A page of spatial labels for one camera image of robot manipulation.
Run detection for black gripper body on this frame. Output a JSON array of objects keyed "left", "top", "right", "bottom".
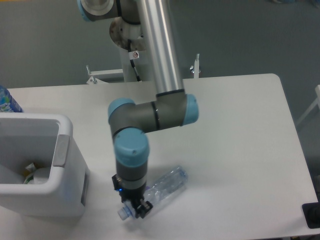
[{"left": 112, "top": 174, "right": 147, "bottom": 208}]

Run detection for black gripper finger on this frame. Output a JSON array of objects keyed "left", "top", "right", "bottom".
[{"left": 136, "top": 199, "right": 153, "bottom": 219}]

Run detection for crushed clear plastic bottle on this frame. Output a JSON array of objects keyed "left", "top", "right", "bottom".
[{"left": 117, "top": 165, "right": 188, "bottom": 221}]

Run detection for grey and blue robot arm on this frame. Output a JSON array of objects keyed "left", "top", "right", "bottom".
[{"left": 77, "top": 0, "right": 199, "bottom": 219}]

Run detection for trash inside can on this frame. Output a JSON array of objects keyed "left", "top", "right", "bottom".
[{"left": 22, "top": 162, "right": 51, "bottom": 185}]

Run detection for white plastic trash can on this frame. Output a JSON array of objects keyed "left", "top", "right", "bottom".
[{"left": 0, "top": 112, "right": 90, "bottom": 217}]

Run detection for blue labelled water bottle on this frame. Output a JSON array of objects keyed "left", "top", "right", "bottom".
[{"left": 0, "top": 85, "right": 24, "bottom": 113}]

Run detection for black device at table edge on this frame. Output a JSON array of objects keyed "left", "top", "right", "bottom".
[{"left": 302, "top": 202, "right": 320, "bottom": 229}]

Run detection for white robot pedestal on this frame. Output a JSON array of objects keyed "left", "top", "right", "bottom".
[{"left": 86, "top": 53, "right": 201, "bottom": 84}]

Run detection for black cable on pedestal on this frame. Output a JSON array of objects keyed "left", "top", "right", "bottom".
[{"left": 126, "top": 38, "right": 142, "bottom": 82}]

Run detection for white frame at right edge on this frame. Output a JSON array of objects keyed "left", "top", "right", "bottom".
[{"left": 295, "top": 85, "right": 320, "bottom": 128}]

